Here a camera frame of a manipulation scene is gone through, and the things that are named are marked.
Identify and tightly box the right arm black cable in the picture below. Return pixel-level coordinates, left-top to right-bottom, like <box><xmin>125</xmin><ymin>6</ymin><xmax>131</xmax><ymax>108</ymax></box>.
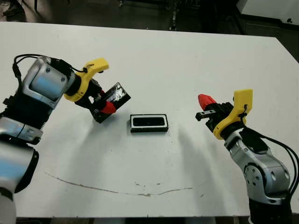
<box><xmin>240</xmin><ymin>121</ymin><xmax>296</xmax><ymax>199</ymax></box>

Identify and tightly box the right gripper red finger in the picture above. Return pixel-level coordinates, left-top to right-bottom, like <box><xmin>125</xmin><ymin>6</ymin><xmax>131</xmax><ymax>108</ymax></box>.
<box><xmin>197</xmin><ymin>93</ymin><xmax>219</xmax><ymax>112</ymax></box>

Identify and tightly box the black pole stand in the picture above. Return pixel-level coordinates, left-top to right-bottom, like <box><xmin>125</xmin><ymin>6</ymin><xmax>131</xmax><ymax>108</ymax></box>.
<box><xmin>168</xmin><ymin>4</ymin><xmax>179</xmax><ymax>31</ymax></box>

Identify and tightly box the olive brown shoe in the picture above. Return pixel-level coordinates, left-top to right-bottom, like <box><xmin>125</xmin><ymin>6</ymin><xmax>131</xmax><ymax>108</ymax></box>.
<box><xmin>3</xmin><ymin>4</ymin><xmax>24</xmax><ymax>17</ymax></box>

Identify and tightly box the slim black camera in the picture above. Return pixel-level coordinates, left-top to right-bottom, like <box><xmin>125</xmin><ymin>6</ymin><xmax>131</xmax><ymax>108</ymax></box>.
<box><xmin>132</xmin><ymin>117</ymin><xmax>165</xmax><ymax>126</ymax></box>

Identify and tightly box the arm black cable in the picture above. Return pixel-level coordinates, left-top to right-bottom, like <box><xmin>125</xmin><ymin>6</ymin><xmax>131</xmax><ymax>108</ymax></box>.
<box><xmin>240</xmin><ymin>121</ymin><xmax>296</xmax><ymax>199</ymax></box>
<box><xmin>13</xmin><ymin>54</ymin><xmax>87</xmax><ymax>77</ymax></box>

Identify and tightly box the white cabinet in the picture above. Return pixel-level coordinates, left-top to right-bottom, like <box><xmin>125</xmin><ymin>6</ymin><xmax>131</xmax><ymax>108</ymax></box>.
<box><xmin>237</xmin><ymin>0</ymin><xmax>299</xmax><ymax>25</ymax></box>

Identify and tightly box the black foil-topped box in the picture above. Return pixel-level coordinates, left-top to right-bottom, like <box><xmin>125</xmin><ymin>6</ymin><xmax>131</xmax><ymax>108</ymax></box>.
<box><xmin>94</xmin><ymin>82</ymin><xmax>131</xmax><ymax>124</ymax></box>

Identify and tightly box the left gripper yellow black body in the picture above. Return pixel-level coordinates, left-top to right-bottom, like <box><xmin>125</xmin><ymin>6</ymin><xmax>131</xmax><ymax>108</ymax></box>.
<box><xmin>63</xmin><ymin>57</ymin><xmax>110</xmax><ymax>113</ymax></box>

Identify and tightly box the black box base white lining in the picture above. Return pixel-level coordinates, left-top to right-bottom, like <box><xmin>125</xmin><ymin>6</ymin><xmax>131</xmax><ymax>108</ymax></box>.
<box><xmin>129</xmin><ymin>113</ymin><xmax>169</xmax><ymax>134</ymax></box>

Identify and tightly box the right gripper yellow black body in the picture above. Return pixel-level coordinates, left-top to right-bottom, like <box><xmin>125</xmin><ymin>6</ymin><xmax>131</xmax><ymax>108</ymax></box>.
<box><xmin>195</xmin><ymin>88</ymin><xmax>254</xmax><ymax>140</ymax></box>

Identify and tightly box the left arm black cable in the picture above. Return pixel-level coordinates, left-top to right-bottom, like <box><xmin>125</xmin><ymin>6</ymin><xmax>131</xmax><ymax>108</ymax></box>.
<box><xmin>13</xmin><ymin>54</ymin><xmax>87</xmax><ymax>77</ymax></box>

